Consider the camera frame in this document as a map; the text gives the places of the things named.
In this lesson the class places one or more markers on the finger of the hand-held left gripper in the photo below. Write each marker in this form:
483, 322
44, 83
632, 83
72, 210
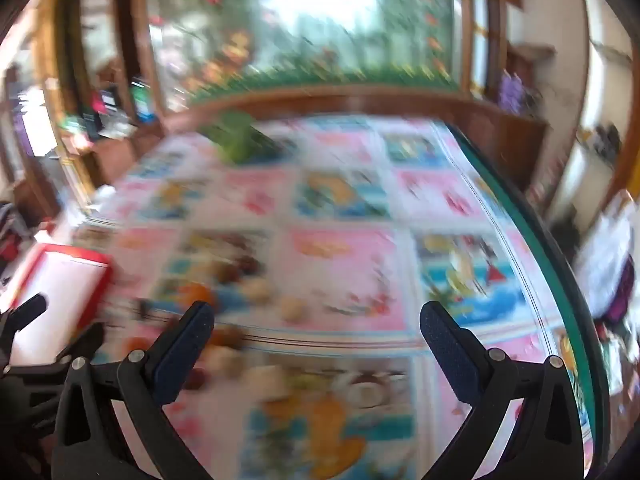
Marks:
30, 306
90, 337

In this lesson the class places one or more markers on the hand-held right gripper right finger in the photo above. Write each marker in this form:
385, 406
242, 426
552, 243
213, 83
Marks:
450, 355

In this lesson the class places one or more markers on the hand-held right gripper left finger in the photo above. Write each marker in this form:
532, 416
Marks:
186, 350

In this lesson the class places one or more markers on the dark red date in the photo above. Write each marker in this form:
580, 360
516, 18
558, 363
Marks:
197, 377

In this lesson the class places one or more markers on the red-rimmed white tray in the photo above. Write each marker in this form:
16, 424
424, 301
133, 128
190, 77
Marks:
55, 285

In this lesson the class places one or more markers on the beige porous chunk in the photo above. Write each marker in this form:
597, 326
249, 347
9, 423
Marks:
257, 289
225, 359
294, 307

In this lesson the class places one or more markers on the brown longan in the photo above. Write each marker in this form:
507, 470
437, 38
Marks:
227, 335

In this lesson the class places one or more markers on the orange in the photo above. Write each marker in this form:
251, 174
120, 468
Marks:
195, 294

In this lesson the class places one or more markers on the printed cartoon tablecloth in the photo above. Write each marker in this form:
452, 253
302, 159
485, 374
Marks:
340, 260

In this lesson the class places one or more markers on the white plastic bag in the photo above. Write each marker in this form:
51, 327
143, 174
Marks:
600, 255

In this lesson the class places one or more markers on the pink bottle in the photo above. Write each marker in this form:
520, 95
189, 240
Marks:
104, 104

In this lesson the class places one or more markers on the green leafy vegetable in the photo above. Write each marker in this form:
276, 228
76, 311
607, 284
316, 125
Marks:
235, 135

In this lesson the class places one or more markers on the clear bottle green cap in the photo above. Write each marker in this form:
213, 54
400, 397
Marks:
142, 101

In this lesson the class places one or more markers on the purple bottle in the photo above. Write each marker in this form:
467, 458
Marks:
507, 91

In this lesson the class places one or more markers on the bamboo painted glass partition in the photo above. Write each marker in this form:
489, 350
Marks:
310, 25

